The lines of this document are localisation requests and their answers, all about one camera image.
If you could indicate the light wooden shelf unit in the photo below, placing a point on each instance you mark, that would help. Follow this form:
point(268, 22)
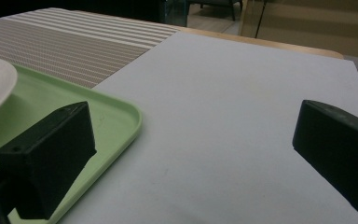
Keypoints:
point(317, 21)

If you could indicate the wooden table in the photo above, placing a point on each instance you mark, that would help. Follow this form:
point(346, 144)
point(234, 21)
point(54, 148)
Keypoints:
point(276, 46)

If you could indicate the striped woven placemat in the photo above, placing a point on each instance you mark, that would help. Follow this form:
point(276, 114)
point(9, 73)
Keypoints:
point(74, 49)

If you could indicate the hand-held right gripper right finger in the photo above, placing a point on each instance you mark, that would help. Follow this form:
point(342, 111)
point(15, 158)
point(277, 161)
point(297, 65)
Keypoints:
point(341, 149)

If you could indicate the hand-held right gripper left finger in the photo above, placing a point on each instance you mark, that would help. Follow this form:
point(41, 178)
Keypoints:
point(49, 155)

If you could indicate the light green plastic tray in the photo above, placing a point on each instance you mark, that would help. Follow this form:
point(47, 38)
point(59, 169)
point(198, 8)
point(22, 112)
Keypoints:
point(112, 118)

